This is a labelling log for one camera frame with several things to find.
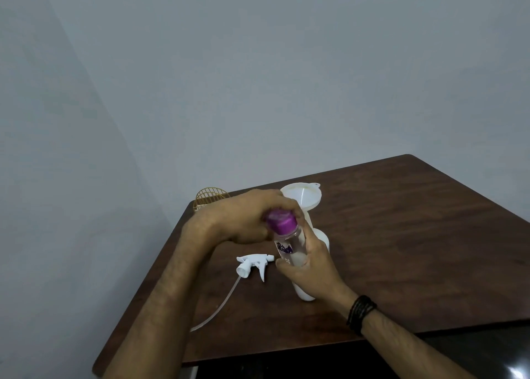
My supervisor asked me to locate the person's left forearm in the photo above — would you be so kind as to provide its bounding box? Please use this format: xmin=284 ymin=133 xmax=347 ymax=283
xmin=102 ymin=221 xmax=216 ymax=379

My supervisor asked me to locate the black cord wristband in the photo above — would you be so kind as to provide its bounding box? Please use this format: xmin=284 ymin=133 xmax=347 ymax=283
xmin=346 ymin=295 xmax=378 ymax=337

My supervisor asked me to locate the white translucent spray bottle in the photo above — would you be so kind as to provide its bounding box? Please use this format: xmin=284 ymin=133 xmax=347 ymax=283
xmin=304 ymin=211 xmax=331 ymax=256

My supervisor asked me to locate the purple bottle cap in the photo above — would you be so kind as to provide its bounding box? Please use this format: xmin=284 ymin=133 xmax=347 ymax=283
xmin=264 ymin=209 xmax=298 ymax=236

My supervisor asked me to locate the clear water bottle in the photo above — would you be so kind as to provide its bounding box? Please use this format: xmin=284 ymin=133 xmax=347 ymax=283
xmin=271 ymin=222 xmax=319 ymax=302

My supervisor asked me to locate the dark wooden table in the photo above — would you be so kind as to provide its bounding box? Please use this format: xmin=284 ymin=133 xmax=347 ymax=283
xmin=92 ymin=154 xmax=530 ymax=378

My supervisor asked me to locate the person's left hand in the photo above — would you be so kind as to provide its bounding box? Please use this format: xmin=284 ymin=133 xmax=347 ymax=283
xmin=182 ymin=189 xmax=305 ymax=246

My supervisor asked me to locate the gold wire napkin holder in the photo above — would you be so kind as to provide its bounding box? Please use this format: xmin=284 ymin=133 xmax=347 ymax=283
xmin=193 ymin=187 xmax=231 ymax=216

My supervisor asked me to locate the white spray trigger head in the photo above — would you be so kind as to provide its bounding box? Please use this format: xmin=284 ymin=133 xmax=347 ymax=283
xmin=189 ymin=253 xmax=275 ymax=333

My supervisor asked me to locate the person's right hand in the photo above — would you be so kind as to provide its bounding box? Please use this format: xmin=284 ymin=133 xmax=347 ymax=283
xmin=275 ymin=215 xmax=359 ymax=316

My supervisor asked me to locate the white plastic funnel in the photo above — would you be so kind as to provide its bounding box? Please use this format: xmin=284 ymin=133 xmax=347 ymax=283
xmin=280 ymin=182 xmax=324 ymax=222

